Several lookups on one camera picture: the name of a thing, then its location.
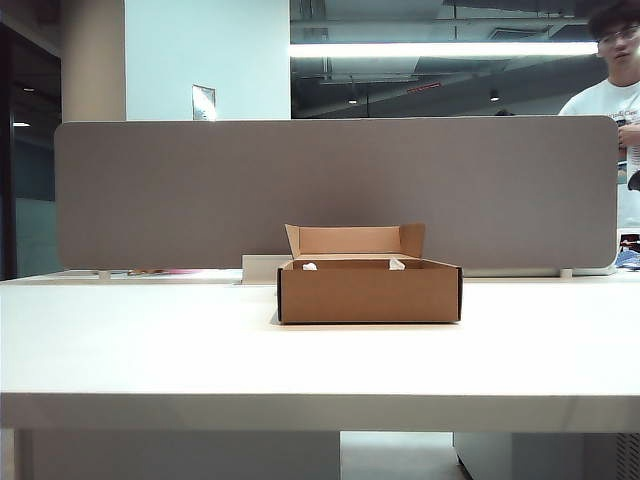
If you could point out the elongated white paper ball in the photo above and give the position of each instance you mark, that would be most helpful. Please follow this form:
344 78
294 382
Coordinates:
310 266

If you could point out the large white paper ball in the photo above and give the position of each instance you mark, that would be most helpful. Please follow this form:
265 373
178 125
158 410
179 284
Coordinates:
397 265

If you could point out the brown cardboard box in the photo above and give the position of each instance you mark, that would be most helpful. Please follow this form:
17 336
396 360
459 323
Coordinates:
370 300

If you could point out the grey fabric desk divider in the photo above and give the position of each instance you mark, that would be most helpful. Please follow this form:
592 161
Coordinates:
200 200

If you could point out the red ceiling sign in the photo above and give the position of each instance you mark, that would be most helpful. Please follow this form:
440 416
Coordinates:
424 88

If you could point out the long ceiling light strip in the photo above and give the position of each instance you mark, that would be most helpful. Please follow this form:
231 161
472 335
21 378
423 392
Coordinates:
440 49

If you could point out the white table support panel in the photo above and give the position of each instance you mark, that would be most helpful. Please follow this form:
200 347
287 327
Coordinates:
175 457

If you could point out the blue patterned cloth item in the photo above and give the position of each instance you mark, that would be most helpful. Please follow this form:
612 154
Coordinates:
631 259

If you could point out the person with glasses white t-shirt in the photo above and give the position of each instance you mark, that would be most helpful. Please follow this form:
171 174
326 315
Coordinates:
615 100

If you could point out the framed wall notice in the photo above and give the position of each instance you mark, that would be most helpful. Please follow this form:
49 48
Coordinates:
203 102

